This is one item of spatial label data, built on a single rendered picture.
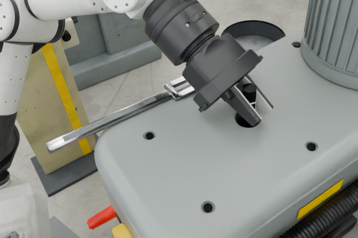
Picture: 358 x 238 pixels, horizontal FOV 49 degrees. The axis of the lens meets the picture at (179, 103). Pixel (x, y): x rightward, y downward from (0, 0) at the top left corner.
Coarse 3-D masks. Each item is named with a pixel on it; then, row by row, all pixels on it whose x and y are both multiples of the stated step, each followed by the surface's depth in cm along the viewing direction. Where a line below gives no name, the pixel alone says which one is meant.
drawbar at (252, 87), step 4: (248, 84) 54; (252, 84) 54; (244, 88) 54; (248, 88) 54; (252, 88) 54; (256, 88) 54; (244, 92) 54; (248, 92) 53; (252, 92) 53; (248, 96) 54; (252, 96) 54; (248, 100) 54; (252, 100) 54; (252, 104) 55; (244, 120) 57; (244, 124) 58; (248, 124) 58
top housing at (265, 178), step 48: (288, 48) 69; (192, 96) 62; (288, 96) 61; (336, 96) 60; (96, 144) 58; (144, 144) 56; (192, 144) 55; (240, 144) 55; (288, 144) 54; (336, 144) 53; (144, 192) 50; (192, 192) 50; (240, 192) 49; (288, 192) 50; (336, 192) 59
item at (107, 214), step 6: (102, 210) 69; (108, 210) 69; (96, 216) 69; (102, 216) 68; (108, 216) 69; (114, 216) 69; (90, 222) 68; (96, 222) 68; (102, 222) 68; (90, 228) 68
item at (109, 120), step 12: (168, 84) 64; (180, 84) 64; (156, 96) 62; (168, 96) 62; (180, 96) 62; (132, 108) 60; (144, 108) 60; (96, 120) 59; (108, 120) 59; (120, 120) 59; (72, 132) 58; (84, 132) 58; (96, 132) 58; (48, 144) 56; (60, 144) 56
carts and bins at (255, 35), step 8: (232, 24) 298; (240, 24) 301; (248, 24) 302; (256, 24) 301; (264, 24) 299; (272, 24) 295; (224, 32) 294; (232, 32) 302; (240, 32) 306; (248, 32) 307; (256, 32) 306; (264, 32) 303; (272, 32) 298; (280, 32) 290; (240, 40) 303; (248, 40) 302; (256, 40) 302; (264, 40) 301; (272, 40) 300; (248, 48) 295; (256, 48) 294
